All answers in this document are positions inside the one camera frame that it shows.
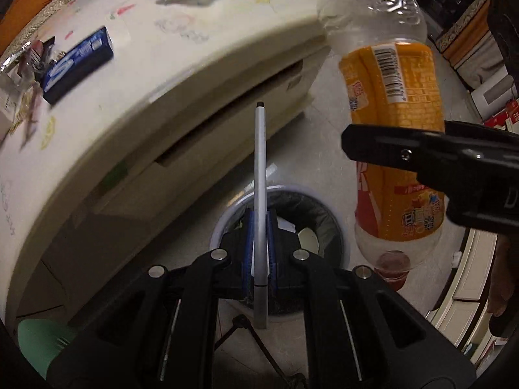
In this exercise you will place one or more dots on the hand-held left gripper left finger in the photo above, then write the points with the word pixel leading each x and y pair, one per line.
pixel 247 251

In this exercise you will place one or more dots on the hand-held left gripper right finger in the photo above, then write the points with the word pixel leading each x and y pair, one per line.
pixel 272 259

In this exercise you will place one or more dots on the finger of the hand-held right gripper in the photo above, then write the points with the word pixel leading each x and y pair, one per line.
pixel 381 146

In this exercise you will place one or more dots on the orange soda bottle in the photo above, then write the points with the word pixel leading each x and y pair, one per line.
pixel 389 89

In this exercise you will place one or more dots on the white trash bin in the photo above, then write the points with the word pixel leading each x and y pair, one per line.
pixel 320 221

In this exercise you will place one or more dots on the grey pen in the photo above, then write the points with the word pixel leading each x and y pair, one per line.
pixel 260 170

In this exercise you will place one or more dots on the small white box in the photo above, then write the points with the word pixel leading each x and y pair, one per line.
pixel 7 109

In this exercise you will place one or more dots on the person's right hand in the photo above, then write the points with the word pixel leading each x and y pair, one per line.
pixel 499 279

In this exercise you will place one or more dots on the red cardboard box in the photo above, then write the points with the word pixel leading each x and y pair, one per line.
pixel 507 117

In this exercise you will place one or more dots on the white cardboard box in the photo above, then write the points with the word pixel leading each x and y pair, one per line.
pixel 488 97

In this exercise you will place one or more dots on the white cabinet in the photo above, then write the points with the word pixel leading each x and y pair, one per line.
pixel 466 291

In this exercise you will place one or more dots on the white coffee table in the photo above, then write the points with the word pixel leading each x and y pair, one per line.
pixel 202 69

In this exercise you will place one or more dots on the blue gum box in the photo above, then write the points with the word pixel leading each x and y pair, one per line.
pixel 77 63

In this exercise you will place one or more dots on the gold toothed strip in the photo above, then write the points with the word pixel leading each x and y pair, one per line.
pixel 17 125

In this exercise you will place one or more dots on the red packet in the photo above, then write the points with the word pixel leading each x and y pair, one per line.
pixel 36 50

